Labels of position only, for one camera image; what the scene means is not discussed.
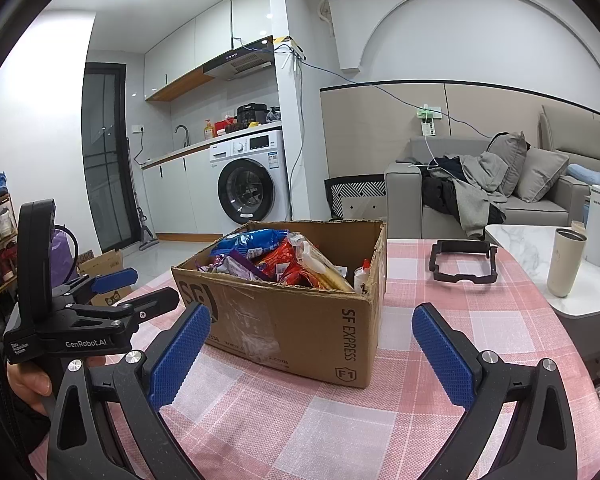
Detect red shoes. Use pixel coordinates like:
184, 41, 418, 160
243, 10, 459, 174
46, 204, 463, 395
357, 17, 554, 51
0, 242, 19, 282

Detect purple bag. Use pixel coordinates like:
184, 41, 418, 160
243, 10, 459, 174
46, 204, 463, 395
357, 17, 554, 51
50, 227, 79, 287

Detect red snack packet blue logo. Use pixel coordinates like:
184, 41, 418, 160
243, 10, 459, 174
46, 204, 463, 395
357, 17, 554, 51
257, 237, 321, 288

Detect white router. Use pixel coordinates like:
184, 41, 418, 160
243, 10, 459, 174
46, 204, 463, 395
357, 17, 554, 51
272, 35, 307, 59

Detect light grey pillow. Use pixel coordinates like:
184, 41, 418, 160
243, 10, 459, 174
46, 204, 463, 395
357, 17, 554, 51
515, 147, 571, 204

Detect black glass door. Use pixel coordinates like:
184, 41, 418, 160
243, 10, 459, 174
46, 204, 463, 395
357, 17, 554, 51
82, 62, 136, 253

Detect white lower kitchen cabinets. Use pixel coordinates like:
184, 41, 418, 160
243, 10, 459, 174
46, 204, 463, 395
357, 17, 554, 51
141, 146, 221, 241

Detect small white snack packet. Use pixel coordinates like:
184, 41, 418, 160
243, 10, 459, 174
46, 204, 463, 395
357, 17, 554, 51
352, 258, 374, 293

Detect beige tumbler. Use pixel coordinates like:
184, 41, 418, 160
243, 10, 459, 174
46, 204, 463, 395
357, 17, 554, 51
546, 227, 588, 298

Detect steel range hood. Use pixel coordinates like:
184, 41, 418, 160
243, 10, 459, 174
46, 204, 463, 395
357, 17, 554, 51
202, 35, 275, 82

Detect white marble coffee table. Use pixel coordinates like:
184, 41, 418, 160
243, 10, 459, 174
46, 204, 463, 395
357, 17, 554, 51
484, 222, 600, 318

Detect black pressure cooker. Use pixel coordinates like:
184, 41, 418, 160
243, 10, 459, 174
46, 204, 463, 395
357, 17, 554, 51
235, 103, 269, 128

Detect floor mop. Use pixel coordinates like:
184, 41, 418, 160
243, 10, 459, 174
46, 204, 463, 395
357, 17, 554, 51
125, 137, 158, 252

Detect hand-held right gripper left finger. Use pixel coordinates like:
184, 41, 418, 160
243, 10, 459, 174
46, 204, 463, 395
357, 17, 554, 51
47, 302, 213, 480

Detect black white patterned bag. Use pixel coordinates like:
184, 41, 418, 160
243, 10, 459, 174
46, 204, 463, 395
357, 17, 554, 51
325, 175, 387, 221

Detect light blue pillow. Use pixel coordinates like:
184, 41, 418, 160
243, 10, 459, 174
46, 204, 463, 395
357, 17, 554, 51
566, 162, 600, 191

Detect white charging cable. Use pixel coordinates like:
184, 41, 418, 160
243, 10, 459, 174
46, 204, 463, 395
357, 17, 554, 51
409, 132, 440, 171

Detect white kitchen cabinets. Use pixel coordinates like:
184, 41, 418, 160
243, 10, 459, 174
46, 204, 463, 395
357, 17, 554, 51
141, 146, 221, 241
144, 0, 271, 103

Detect white washing machine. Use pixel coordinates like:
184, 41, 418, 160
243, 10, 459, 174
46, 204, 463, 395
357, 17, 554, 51
209, 129, 292, 226

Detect pink checked tablecloth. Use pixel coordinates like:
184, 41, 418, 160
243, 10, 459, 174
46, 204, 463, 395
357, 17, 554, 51
87, 237, 600, 480

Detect white wall power strip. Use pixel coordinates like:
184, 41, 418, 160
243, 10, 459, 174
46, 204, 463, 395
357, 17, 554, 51
414, 104, 443, 136

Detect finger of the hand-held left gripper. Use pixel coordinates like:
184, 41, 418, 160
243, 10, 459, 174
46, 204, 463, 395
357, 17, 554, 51
55, 287, 181, 332
52, 267, 139, 307

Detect printed cardboard box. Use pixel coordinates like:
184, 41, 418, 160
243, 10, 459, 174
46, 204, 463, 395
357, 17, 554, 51
77, 249, 136, 306

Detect grey sofa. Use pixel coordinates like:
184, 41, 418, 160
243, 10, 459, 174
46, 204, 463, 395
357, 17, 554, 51
385, 105, 600, 241

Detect brown cardboard box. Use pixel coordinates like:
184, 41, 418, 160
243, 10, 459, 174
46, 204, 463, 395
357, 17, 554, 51
171, 218, 388, 389

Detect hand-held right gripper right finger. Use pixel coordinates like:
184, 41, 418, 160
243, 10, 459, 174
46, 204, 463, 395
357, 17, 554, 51
411, 302, 581, 480

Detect dark grey pillow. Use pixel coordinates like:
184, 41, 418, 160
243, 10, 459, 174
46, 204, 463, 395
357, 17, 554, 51
486, 131, 530, 198

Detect person's left hand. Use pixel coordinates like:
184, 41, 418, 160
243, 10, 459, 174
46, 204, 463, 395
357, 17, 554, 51
7, 357, 106, 416

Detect white upper kitchen cabinets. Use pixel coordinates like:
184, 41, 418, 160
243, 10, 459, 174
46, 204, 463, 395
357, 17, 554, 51
144, 0, 271, 103

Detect pile of clothes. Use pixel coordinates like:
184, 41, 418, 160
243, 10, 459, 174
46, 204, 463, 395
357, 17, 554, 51
420, 152, 510, 238

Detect clear bag of pale snacks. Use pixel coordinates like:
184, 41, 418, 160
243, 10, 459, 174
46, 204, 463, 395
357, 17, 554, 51
289, 232, 356, 292

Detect black plastic frame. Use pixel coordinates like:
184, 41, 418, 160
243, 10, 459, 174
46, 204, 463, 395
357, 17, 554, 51
428, 240, 498, 286

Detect purple snack packet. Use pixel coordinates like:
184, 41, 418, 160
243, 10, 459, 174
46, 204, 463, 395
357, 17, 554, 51
207, 251, 266, 282

